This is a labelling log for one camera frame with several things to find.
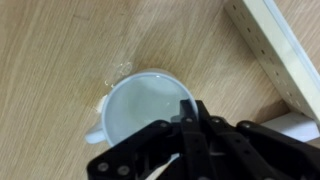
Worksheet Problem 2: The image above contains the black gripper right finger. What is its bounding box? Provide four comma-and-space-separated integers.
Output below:
196, 100, 320, 180

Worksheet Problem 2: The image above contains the white power strip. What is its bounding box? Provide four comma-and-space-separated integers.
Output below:
224, 0, 320, 122

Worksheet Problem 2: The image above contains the white mug cup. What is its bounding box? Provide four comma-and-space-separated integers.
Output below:
85, 68, 198, 147

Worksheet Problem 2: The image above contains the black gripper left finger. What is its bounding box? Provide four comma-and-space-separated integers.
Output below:
86, 120, 182, 180

